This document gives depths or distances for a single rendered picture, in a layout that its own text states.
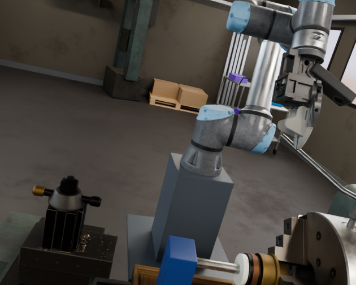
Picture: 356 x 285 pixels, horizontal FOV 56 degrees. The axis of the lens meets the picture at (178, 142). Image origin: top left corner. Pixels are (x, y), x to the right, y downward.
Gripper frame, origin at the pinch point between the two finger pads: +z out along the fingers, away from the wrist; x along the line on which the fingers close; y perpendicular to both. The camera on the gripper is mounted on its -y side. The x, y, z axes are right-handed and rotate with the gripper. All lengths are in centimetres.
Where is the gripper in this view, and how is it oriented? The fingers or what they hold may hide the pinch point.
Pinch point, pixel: (301, 144)
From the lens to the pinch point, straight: 78.3
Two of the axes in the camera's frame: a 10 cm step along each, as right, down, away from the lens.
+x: 1.3, -0.6, -9.9
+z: -2.0, 9.8, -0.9
